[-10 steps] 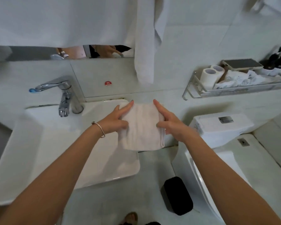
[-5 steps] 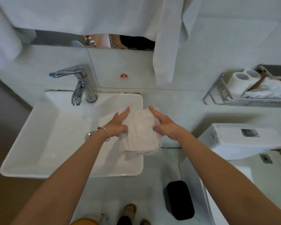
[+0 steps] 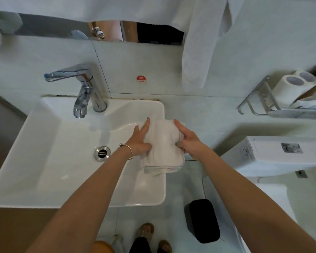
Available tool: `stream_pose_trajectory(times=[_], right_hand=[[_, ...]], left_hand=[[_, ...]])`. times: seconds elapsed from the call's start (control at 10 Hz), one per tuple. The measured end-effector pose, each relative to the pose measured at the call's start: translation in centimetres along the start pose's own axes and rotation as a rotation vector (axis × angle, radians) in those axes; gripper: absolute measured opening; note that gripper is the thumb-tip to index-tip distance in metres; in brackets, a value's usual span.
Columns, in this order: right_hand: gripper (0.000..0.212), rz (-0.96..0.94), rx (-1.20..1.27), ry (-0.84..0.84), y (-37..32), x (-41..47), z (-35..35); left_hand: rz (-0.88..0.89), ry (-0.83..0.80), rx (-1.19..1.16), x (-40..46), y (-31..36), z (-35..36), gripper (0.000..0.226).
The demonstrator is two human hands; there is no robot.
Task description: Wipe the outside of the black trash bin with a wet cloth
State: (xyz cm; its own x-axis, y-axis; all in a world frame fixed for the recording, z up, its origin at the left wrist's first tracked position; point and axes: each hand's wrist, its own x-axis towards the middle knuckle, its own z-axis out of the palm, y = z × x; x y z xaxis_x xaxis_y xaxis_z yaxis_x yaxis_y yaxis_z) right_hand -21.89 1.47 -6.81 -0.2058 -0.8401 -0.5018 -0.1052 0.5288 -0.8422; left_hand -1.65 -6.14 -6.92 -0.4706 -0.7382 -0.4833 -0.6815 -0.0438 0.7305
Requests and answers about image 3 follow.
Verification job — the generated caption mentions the person's right hand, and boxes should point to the person's right hand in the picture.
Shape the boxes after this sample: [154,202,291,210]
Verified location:
[173,118,214,162]

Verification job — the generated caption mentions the person's left hand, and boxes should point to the person's left hand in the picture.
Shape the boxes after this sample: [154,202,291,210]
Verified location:
[124,117,153,157]

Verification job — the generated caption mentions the white cleaning cloth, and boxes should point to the white cleaning cloth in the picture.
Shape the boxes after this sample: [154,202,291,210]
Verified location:
[139,119,186,177]

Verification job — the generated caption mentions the black plastic waste bin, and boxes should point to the black plastic waste bin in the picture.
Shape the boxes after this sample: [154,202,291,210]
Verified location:
[184,199,221,244]

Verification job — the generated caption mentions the person's left forearm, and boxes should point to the person's left forearm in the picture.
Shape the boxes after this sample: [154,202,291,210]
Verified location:
[26,146,133,253]

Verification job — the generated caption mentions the person's right forearm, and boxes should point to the person's right forearm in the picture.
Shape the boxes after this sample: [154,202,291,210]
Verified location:
[200,149,316,253]

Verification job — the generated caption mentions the person's left beige sandal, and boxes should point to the person's left beige sandal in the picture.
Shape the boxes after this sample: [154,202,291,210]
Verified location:
[137,222,155,244]

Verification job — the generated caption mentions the person's beige sandal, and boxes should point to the person's beige sandal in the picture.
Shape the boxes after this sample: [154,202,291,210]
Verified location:
[157,239,173,253]
[137,222,155,244]

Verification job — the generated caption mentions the narrow white hanging towel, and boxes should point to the narrow white hanging towel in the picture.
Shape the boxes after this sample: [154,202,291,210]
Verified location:
[181,0,247,93]

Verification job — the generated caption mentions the person's black trousers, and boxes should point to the person's black trousers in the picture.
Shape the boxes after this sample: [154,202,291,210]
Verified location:
[129,236,172,253]

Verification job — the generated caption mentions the person's right beige sandal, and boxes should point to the person's right beige sandal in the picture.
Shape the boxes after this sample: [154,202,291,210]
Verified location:
[157,239,173,253]

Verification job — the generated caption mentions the large white hanging towel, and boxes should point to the large white hanging towel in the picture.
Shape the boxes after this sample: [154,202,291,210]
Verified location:
[0,0,198,57]

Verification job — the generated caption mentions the chrome sink drain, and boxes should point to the chrome sink drain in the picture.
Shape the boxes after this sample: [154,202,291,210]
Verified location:
[94,146,111,162]

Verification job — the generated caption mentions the white sink basin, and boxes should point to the white sink basin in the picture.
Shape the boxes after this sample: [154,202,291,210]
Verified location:
[0,96,167,209]

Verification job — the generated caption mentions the chrome faucet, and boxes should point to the chrome faucet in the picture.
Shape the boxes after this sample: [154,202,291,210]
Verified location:
[44,63,108,119]

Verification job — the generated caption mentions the chrome toilet flush button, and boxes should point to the chrome toilet flush button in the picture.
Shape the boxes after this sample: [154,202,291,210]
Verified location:
[281,143,304,154]

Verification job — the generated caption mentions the white toilet paper roll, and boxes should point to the white toilet paper roll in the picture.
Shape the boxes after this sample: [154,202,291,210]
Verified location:
[294,70,316,100]
[268,74,306,110]

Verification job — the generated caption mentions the white toiletry packets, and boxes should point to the white toiletry packets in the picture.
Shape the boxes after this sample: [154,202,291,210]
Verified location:
[291,83,316,110]

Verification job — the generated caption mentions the silver bracelet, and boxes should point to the silver bracelet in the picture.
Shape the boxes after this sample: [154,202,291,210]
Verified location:
[119,143,134,161]

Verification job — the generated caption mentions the metal wall shelf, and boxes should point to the metal wall shelf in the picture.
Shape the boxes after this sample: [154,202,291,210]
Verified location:
[237,64,316,119]

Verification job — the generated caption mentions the white curved plastic strap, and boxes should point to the white curved plastic strap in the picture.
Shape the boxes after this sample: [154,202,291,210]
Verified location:
[109,234,126,253]

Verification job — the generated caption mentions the wall mirror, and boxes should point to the wall mirror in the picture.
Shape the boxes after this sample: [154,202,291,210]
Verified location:
[15,13,186,46]

